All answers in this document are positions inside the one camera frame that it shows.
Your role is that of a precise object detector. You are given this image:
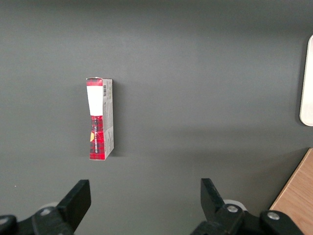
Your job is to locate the beige rectangular tray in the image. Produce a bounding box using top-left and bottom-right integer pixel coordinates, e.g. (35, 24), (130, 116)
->
(299, 34), (313, 127)

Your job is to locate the red and grey carton box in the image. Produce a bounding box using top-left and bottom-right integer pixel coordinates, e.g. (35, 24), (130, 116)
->
(85, 76), (115, 162)

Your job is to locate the wooden two-drawer cabinet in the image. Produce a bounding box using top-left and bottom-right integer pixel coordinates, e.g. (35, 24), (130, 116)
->
(268, 147), (313, 235)

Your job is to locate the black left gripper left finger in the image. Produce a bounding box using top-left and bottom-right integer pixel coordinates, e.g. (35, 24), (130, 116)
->
(0, 179), (92, 235)

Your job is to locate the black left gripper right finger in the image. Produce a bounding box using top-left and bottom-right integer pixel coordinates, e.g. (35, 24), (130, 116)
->
(190, 178), (305, 235)

